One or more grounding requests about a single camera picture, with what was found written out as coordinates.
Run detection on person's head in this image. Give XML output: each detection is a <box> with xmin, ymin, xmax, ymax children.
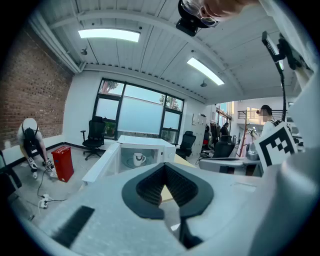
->
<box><xmin>177</xmin><ymin>0</ymin><xmax>261</xmax><ymax>29</ymax></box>

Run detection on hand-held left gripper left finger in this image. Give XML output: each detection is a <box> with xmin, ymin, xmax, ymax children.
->
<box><xmin>38</xmin><ymin>161</ymin><xmax>187</xmax><ymax>256</ymax></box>

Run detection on black clamp-mounted device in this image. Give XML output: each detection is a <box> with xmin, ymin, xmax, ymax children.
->
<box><xmin>261</xmin><ymin>31</ymin><xmax>305</xmax><ymax>74</ymax></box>

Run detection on black framed window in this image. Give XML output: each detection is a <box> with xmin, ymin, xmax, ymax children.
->
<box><xmin>91</xmin><ymin>77</ymin><xmax>185</xmax><ymax>146</ymax></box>

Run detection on black floor cable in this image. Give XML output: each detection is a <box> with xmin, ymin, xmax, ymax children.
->
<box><xmin>36</xmin><ymin>166</ymin><xmax>69</xmax><ymax>202</ymax></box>

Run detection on grey desk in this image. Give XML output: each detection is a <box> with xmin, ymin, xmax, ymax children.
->
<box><xmin>198</xmin><ymin>156</ymin><xmax>264</xmax><ymax>177</ymax></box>

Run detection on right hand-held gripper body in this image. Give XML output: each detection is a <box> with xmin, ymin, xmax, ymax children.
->
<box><xmin>254</xmin><ymin>121</ymin><xmax>299</xmax><ymax>174</ymax></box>

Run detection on black office chair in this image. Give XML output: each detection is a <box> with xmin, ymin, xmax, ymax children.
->
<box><xmin>211</xmin><ymin>134</ymin><xmax>236</xmax><ymax>159</ymax></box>
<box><xmin>80</xmin><ymin>116</ymin><xmax>108</xmax><ymax>161</ymax></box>
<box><xmin>175</xmin><ymin>130</ymin><xmax>197</xmax><ymax>161</ymax></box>

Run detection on white locker cabinet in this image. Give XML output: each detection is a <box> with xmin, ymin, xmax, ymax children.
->
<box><xmin>191</xmin><ymin>113</ymin><xmax>208</xmax><ymax>156</ymax></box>

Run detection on rectangular ceiling light panel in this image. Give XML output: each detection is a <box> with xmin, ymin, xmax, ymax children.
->
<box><xmin>77</xmin><ymin>28</ymin><xmax>141</xmax><ymax>43</ymax></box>
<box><xmin>186</xmin><ymin>57</ymin><xmax>225</xmax><ymax>87</ymax></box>

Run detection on person's glasses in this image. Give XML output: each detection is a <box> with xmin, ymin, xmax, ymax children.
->
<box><xmin>180</xmin><ymin>0</ymin><xmax>220</xmax><ymax>28</ymax></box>

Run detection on white microwave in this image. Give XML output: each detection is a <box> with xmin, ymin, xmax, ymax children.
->
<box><xmin>81</xmin><ymin>134</ymin><xmax>177</xmax><ymax>186</ymax></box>

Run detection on rack of hanging clothes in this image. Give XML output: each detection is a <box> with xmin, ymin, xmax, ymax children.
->
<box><xmin>204</xmin><ymin>121</ymin><xmax>222</xmax><ymax>150</ymax></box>

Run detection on person's white shirt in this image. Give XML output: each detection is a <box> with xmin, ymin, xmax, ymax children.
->
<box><xmin>258</xmin><ymin>0</ymin><xmax>320</xmax><ymax>83</ymax></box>

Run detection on black hanging cable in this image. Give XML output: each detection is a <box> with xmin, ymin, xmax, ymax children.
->
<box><xmin>274</xmin><ymin>61</ymin><xmax>289</xmax><ymax>123</ymax></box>

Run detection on red box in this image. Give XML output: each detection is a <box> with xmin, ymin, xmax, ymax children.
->
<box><xmin>51</xmin><ymin>146</ymin><xmax>75</xmax><ymax>183</ymax></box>

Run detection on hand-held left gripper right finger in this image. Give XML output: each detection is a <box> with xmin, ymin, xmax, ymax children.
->
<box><xmin>163</xmin><ymin>161</ymin><xmax>276</xmax><ymax>256</ymax></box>

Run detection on black metal railing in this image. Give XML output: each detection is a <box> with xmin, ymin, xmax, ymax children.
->
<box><xmin>237</xmin><ymin>109</ymin><xmax>288</xmax><ymax>120</ymax></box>

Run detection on wooden coat stand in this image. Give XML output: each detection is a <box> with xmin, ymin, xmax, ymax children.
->
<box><xmin>236</xmin><ymin>109</ymin><xmax>252</xmax><ymax>159</ymax></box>

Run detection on white power strip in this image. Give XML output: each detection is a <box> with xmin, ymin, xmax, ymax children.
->
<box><xmin>38</xmin><ymin>193</ymin><xmax>55</xmax><ymax>210</ymax></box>

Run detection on white mug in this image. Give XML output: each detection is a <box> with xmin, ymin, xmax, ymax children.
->
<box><xmin>133</xmin><ymin>152</ymin><xmax>147</xmax><ymax>167</ymax></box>

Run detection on black head-mounted camera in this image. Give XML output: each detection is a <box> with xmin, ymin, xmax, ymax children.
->
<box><xmin>175</xmin><ymin>16</ymin><xmax>200</xmax><ymax>37</ymax></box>

